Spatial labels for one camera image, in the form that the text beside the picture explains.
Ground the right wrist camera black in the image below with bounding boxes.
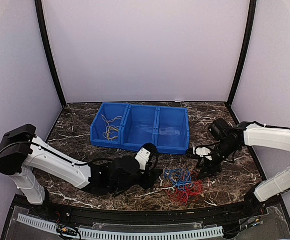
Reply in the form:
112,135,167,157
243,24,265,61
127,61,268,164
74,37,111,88
208,118,232,141

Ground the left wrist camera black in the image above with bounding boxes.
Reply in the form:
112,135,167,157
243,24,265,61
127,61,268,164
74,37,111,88
108,156,140,183

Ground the middle blue storage bin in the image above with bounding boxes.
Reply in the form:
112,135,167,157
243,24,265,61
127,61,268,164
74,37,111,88
121,104,158,151

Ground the red cable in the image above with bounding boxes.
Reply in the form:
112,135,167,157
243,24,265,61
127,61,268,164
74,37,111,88
166,178,204,206

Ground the white slotted cable duct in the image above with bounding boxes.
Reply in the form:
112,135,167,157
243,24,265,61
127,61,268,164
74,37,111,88
17,214,223,240

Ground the blue storage bin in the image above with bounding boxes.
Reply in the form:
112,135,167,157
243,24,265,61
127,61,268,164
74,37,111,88
90,102,129,149
121,104,158,151
155,106,190,155

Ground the right blue storage bin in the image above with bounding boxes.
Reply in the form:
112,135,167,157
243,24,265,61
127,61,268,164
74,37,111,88
155,106,190,155

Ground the left blue storage bin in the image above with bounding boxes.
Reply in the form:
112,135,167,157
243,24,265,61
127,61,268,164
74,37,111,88
90,102,129,149

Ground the blue cable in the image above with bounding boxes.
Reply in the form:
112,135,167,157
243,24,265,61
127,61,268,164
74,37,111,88
163,167,193,188

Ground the left black frame post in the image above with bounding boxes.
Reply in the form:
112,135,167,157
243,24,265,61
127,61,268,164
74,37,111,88
34,0,67,108

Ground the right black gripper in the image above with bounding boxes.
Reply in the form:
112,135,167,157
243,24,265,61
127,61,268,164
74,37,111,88
196,140,239,179

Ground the black frame post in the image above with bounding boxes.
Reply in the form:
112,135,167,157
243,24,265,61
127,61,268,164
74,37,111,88
34,0,67,108
226,0,257,108

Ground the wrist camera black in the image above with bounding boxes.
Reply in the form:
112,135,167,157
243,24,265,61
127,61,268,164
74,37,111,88
208,118,232,141
108,156,140,183

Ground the right black frame post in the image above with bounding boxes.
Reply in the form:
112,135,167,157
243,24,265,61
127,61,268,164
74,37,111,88
226,0,257,108

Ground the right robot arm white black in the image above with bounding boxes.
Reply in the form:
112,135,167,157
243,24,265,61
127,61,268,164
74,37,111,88
186,118,290,217

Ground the black front rail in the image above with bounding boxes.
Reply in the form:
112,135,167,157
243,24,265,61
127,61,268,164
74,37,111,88
9,197,285,227

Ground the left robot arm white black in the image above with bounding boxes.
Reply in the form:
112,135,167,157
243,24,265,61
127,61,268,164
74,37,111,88
0,124,163,218

